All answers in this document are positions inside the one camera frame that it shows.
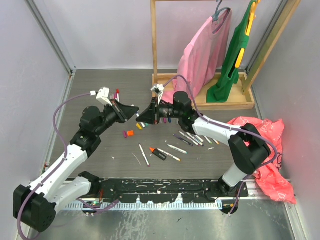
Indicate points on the yellow cap white marker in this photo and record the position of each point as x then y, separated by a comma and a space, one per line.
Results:
169, 154

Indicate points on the purple cap white marker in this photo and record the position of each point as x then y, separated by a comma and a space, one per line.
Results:
189, 138

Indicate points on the grey hanger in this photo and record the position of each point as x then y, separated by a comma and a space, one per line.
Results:
218, 10

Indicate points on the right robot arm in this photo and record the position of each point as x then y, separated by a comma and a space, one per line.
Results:
248, 148

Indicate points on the white slotted cable duct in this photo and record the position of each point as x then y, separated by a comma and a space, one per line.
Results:
178, 205

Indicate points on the white pen teal tip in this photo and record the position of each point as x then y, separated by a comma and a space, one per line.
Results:
177, 149

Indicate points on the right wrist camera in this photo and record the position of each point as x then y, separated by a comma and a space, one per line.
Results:
158, 89

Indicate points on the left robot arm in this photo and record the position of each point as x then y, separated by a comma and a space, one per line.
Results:
38, 204

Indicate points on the wooden clothes rack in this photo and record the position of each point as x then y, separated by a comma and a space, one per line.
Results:
241, 96

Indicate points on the magenta cap white pen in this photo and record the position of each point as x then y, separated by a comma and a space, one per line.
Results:
144, 155

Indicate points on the yellow pen cap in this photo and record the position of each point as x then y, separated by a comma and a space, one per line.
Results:
139, 126

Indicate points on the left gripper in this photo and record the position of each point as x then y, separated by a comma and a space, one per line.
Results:
122, 112

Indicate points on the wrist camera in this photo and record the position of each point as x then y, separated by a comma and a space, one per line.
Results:
102, 96
158, 89

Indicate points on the orange highlighter cap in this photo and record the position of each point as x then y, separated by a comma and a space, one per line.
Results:
130, 133

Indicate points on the red white pen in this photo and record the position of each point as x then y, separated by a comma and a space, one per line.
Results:
118, 95

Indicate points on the yellow hanger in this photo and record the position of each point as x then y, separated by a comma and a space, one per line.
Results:
246, 27

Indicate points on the dark purple pen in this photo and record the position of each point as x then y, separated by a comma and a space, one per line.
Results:
183, 140

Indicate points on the red plastic bag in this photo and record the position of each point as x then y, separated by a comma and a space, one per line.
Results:
268, 177

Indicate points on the green t-shirt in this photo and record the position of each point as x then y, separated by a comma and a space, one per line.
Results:
220, 92

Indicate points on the orange black highlighter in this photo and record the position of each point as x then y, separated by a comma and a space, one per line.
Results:
158, 154

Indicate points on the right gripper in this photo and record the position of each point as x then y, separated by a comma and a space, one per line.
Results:
152, 115

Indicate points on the blue cap white marker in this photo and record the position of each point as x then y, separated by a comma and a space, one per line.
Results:
195, 139

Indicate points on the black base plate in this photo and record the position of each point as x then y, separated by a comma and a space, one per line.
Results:
160, 191

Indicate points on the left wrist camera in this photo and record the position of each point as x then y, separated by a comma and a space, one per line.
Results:
102, 96

